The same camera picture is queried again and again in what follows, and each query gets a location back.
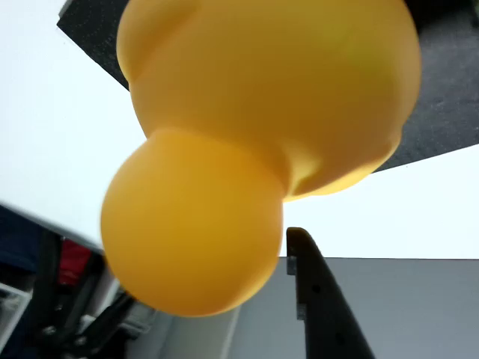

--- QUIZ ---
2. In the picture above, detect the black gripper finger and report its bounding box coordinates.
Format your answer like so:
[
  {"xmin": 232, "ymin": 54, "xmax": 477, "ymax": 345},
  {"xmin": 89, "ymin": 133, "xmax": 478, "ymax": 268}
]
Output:
[{"xmin": 286, "ymin": 227, "xmax": 376, "ymax": 359}]

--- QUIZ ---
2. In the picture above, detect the yellow rubber duck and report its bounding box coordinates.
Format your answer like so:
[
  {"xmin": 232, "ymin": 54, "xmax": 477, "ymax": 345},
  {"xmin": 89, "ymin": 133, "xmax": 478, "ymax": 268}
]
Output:
[{"xmin": 100, "ymin": 0, "xmax": 423, "ymax": 318}]

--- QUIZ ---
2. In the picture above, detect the black square mat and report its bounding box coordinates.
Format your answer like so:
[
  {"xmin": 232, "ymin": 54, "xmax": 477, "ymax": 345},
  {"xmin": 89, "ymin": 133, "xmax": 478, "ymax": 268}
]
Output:
[{"xmin": 55, "ymin": 0, "xmax": 479, "ymax": 174}]

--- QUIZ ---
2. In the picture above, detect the red blurred object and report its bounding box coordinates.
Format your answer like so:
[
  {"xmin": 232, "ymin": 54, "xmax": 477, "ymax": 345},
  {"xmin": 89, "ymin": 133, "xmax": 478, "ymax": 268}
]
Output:
[{"xmin": 59, "ymin": 239, "xmax": 93, "ymax": 287}]

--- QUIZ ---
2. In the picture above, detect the black metal stand frame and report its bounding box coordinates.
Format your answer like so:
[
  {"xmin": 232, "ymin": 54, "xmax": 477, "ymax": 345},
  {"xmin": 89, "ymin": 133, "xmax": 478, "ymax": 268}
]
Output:
[{"xmin": 33, "ymin": 227, "xmax": 158, "ymax": 359}]

